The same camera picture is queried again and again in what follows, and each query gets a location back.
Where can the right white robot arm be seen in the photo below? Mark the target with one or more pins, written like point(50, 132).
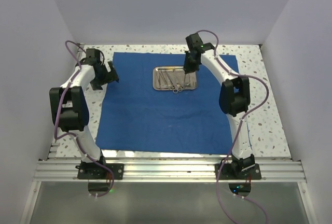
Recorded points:
point(234, 100)

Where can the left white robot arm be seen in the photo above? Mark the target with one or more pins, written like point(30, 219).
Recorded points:
point(69, 109)

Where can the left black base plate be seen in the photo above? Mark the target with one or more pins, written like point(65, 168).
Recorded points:
point(91, 171)

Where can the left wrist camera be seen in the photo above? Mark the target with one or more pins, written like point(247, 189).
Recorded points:
point(94, 56)

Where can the blue surgical cloth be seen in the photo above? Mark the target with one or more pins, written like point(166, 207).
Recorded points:
point(136, 117)

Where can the steel instrument tray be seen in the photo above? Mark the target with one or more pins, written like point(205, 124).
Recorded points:
point(177, 74)

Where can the steel surgical scissors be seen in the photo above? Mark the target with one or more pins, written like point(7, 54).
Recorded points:
point(175, 88)

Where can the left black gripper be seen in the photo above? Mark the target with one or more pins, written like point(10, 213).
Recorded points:
point(110, 76)

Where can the steel forceps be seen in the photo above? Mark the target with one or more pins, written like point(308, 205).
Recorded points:
point(161, 84)

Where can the aluminium front rail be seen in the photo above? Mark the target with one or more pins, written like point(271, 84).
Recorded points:
point(174, 170)

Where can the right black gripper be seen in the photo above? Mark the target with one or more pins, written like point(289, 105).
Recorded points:
point(188, 68)

